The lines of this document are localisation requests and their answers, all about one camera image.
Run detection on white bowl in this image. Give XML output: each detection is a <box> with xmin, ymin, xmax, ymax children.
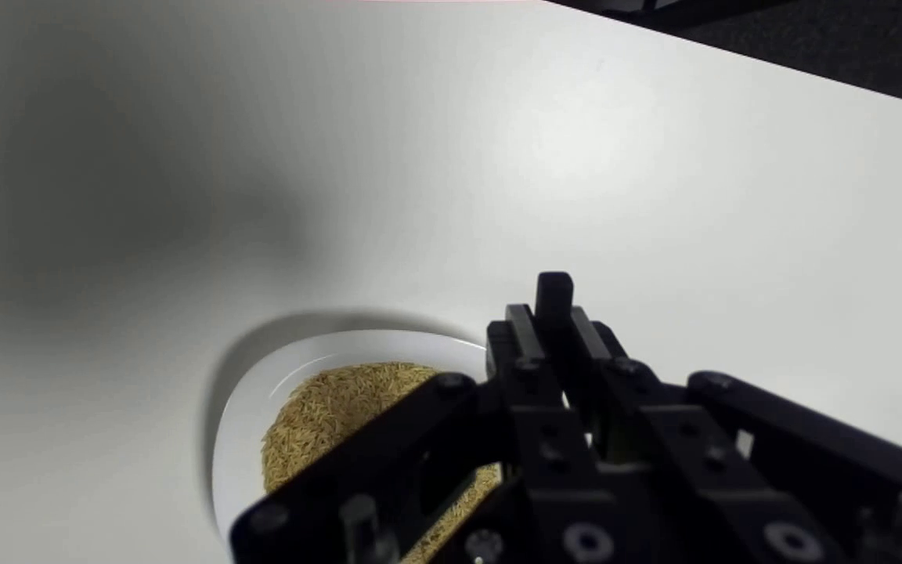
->
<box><xmin>211</xmin><ymin>326</ymin><xmax>502</xmax><ymax>559</ymax></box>

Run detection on brown grain contents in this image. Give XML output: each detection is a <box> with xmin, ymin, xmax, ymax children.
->
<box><xmin>260</xmin><ymin>362</ymin><xmax>507</xmax><ymax>564</ymax></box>

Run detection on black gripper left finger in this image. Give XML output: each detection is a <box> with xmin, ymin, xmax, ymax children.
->
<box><xmin>228</xmin><ymin>300</ymin><xmax>601</xmax><ymax>564</ymax></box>

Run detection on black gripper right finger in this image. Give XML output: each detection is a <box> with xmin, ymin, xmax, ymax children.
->
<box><xmin>571</xmin><ymin>307</ymin><xmax>902</xmax><ymax>564</ymax></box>

